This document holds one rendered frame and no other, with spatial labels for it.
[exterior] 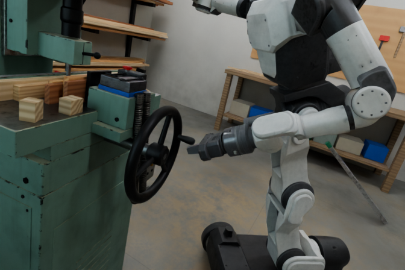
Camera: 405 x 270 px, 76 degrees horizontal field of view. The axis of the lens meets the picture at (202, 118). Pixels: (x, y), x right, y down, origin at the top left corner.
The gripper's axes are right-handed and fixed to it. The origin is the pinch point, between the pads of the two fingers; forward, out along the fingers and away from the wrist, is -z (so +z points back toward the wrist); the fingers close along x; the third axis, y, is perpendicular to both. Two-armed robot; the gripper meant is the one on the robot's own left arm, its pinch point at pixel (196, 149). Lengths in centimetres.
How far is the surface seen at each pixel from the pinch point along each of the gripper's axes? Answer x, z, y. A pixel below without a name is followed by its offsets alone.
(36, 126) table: -32.6, -17.6, 24.4
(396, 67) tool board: 293, 142, -60
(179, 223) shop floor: 53, -56, -68
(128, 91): -12.8, -6.6, 24.6
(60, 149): -27.0, -21.3, 17.2
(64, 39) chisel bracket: -9.8, -22.1, 43.7
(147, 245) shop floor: 28, -63, -61
